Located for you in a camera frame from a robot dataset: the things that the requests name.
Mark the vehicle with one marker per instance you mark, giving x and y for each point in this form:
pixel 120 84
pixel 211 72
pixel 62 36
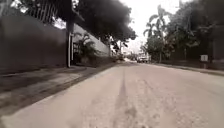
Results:
pixel 143 59

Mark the green palm bush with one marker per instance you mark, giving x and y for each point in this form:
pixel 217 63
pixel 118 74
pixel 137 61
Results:
pixel 84 48

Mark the pale pole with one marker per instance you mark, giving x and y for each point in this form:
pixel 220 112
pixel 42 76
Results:
pixel 69 50

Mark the large dark tree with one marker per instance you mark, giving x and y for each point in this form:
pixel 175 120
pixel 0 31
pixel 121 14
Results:
pixel 96 20

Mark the pale grey concrete road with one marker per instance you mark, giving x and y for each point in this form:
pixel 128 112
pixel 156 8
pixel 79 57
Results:
pixel 146 96

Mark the dark grey pavement strip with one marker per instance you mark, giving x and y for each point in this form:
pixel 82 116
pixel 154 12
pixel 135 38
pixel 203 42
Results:
pixel 36 83

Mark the row of trees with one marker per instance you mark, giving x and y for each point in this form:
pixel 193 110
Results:
pixel 186 30

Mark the grey kerbed verge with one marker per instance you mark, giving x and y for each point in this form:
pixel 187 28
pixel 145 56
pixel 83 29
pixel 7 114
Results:
pixel 196 68

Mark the small white sign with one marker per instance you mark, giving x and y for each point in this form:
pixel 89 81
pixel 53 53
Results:
pixel 204 58

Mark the long grey boundary wall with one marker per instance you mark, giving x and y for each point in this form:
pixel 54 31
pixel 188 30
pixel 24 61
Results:
pixel 30 43

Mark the metal railing on wall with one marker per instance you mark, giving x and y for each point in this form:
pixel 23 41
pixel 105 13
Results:
pixel 41 11

